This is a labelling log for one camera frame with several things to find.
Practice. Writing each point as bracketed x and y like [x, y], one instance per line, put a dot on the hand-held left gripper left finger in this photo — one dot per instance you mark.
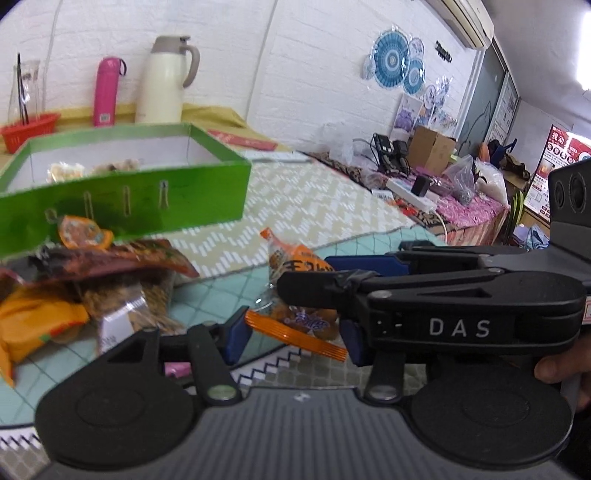
[238, 334]

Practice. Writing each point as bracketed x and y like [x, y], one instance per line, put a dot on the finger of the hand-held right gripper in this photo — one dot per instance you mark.
[364, 265]
[314, 290]

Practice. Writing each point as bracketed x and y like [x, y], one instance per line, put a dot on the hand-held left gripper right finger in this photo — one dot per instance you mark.
[355, 341]

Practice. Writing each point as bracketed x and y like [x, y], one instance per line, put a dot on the orange-edged clear snack packet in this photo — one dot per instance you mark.
[295, 318]

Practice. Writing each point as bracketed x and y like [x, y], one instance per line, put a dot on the pink-edged clear snack packet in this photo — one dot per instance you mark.
[178, 369]

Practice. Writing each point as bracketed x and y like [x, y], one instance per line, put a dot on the clear packet of brown strips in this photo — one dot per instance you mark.
[134, 309]

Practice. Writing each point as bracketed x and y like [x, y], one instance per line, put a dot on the dark brown snack packet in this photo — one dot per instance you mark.
[115, 261]

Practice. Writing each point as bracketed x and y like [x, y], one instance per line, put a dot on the green cardboard box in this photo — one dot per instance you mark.
[138, 198]

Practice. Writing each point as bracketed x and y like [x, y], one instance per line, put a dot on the small orange patterned packet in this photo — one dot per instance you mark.
[85, 233]

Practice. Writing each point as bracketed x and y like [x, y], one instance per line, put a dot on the orange yellow snack packet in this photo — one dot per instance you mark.
[41, 323]

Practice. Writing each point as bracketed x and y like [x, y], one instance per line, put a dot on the clear packet of brown snacks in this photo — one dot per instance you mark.
[115, 166]

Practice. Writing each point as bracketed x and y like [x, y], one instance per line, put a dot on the white serrated snack packet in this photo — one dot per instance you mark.
[67, 171]

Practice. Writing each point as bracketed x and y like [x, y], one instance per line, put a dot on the person's right hand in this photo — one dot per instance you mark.
[554, 369]

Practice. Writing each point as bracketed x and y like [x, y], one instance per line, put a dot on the white power strip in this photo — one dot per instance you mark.
[406, 194]

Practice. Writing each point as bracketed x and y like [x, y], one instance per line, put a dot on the patterned quilted blanket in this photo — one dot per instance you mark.
[300, 207]

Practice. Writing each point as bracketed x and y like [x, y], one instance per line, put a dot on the leopard print cloth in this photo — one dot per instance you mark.
[351, 173]

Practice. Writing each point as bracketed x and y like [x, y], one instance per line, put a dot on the black power adapter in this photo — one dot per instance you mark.
[421, 185]

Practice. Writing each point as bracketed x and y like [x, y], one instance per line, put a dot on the pink floral cloth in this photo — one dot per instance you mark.
[471, 212]

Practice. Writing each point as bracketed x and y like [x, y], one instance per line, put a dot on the clear plastic bag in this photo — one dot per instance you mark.
[339, 141]

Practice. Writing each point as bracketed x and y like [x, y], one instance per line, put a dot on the clear bag of dark items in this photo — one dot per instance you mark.
[461, 182]

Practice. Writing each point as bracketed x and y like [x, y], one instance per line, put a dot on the brown cardboard box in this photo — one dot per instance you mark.
[431, 147]

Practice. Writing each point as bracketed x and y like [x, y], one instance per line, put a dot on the white plastic bag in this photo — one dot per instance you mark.
[491, 180]

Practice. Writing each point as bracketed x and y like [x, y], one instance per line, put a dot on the red envelope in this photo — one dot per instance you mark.
[244, 141]

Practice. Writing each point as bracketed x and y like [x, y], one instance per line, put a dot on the cream thermos jug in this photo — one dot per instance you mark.
[161, 87]

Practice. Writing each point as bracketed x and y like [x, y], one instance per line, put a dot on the white air conditioner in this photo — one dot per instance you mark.
[466, 21]

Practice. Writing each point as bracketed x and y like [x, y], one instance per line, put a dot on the pink thermos bottle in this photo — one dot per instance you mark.
[107, 92]

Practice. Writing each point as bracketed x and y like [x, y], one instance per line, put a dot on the red plastic basket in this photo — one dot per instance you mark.
[27, 134]

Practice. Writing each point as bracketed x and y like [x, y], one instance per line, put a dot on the glass carafe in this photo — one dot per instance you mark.
[32, 87]

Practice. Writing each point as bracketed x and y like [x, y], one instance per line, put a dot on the black straws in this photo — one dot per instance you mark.
[22, 92]

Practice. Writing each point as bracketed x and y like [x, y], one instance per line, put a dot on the purple wall picture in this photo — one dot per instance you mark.
[407, 115]

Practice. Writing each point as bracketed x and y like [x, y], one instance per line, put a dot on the red wall poster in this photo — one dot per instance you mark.
[561, 161]

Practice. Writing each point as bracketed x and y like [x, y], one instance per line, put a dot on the medium blue round wall decoration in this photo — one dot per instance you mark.
[414, 76]

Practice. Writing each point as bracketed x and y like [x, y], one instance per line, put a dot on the large blue round wall decoration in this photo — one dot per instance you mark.
[390, 60]

